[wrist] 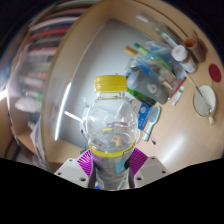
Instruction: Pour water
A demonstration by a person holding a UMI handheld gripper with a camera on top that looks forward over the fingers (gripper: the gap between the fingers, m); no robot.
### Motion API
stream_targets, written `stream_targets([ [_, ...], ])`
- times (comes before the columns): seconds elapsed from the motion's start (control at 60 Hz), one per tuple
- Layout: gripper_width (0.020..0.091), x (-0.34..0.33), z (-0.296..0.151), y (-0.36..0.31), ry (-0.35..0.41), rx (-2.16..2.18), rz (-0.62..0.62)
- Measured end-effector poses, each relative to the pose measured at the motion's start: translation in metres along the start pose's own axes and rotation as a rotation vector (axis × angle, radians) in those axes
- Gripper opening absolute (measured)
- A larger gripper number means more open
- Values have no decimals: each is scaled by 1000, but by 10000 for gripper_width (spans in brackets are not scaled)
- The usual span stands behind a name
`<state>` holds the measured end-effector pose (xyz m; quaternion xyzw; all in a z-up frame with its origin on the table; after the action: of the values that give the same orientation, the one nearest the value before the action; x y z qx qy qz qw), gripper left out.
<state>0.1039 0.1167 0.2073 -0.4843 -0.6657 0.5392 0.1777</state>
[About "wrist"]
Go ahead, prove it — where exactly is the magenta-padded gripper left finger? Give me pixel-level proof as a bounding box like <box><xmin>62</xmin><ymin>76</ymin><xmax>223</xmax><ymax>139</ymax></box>
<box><xmin>54</xmin><ymin>148</ymin><xmax>98</xmax><ymax>190</ymax></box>

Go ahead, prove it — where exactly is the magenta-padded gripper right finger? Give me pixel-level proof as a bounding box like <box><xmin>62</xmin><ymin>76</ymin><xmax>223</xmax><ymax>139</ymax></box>
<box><xmin>128</xmin><ymin>148</ymin><xmax>170</xmax><ymax>190</ymax></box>

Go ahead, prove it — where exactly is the clear bottle with yellow cap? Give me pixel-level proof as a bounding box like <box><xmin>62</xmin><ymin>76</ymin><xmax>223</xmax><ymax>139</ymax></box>
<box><xmin>81</xmin><ymin>74</ymin><xmax>140</xmax><ymax>191</ymax></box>

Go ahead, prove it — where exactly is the light blue hairbrush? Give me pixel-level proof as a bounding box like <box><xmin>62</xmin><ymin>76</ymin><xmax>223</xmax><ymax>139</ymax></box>
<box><xmin>142</xmin><ymin>105</ymin><xmax>162</xmax><ymax>143</ymax></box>

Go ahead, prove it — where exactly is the blue and white box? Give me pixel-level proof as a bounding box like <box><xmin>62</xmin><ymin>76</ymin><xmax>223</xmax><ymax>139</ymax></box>
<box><xmin>134</xmin><ymin>99</ymin><xmax>152</xmax><ymax>131</ymax></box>

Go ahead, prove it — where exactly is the green glass bottle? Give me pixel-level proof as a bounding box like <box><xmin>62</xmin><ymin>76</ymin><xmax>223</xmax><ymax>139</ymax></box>
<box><xmin>126</xmin><ymin>87</ymin><xmax>156</xmax><ymax>108</ymax></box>

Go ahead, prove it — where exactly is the white squeeze tube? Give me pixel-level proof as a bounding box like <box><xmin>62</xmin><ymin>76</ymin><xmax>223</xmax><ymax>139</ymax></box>
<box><xmin>171</xmin><ymin>85</ymin><xmax>186</xmax><ymax>107</ymax></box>

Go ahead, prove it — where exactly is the cream mug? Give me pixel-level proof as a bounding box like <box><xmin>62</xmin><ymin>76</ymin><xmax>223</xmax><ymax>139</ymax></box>
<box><xmin>192</xmin><ymin>84</ymin><xmax>218</xmax><ymax>126</ymax></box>

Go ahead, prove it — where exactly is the thin stirring stick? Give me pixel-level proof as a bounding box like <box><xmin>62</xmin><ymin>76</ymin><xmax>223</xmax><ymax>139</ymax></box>
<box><xmin>184</xmin><ymin>74</ymin><xmax>213</xmax><ymax>115</ymax></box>

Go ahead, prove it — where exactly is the flat round red coaster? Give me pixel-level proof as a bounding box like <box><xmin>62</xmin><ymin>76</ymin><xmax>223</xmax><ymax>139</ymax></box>
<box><xmin>208</xmin><ymin>63</ymin><xmax>223</xmax><ymax>83</ymax></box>

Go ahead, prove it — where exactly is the brown spread jar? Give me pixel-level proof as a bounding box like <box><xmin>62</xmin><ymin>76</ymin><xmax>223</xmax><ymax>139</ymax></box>
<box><xmin>170</xmin><ymin>44</ymin><xmax>198</xmax><ymax>74</ymax></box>

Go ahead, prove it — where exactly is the green-capped plastic bottle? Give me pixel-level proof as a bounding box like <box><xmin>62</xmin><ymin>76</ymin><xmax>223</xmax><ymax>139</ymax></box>
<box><xmin>133</xmin><ymin>42</ymin><xmax>171</xmax><ymax>69</ymax></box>

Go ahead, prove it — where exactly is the blue bottle with yellow cap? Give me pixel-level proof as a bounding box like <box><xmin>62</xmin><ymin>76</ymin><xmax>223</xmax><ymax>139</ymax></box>
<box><xmin>123</xmin><ymin>45</ymin><xmax>161</xmax><ymax>69</ymax></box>

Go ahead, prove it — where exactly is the wooden shelf unit with books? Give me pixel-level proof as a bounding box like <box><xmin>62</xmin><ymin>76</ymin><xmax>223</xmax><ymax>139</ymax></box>
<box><xmin>0</xmin><ymin>0</ymin><xmax>201</xmax><ymax>171</ymax></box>

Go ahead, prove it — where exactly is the small brown bag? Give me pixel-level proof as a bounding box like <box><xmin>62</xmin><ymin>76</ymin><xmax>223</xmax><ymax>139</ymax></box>
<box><xmin>183</xmin><ymin>37</ymin><xmax>208</xmax><ymax>63</ymax></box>

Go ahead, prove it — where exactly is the clear glass bottle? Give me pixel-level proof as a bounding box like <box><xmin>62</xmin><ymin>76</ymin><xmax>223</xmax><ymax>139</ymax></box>
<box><xmin>135</xmin><ymin>13</ymin><xmax>184</xmax><ymax>48</ymax></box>

